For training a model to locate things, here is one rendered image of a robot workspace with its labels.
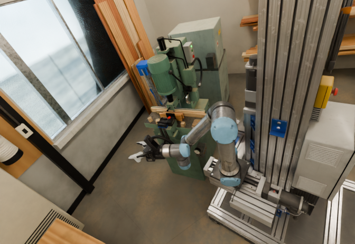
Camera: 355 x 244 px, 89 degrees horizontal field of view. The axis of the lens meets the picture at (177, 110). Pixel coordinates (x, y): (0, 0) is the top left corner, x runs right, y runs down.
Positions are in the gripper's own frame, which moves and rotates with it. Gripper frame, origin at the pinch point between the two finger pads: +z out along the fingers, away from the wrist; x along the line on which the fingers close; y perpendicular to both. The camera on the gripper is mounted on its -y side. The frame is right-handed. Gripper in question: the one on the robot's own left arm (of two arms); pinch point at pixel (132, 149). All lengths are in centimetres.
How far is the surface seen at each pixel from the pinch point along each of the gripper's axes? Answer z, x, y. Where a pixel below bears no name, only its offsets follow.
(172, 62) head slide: -17, 74, -28
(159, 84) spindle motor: -5, 60, -16
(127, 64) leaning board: 89, 188, -6
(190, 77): -28, 81, -10
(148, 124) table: 21, 64, 27
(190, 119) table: -24, 64, 25
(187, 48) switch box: -29, 88, -34
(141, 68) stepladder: 46, 144, -8
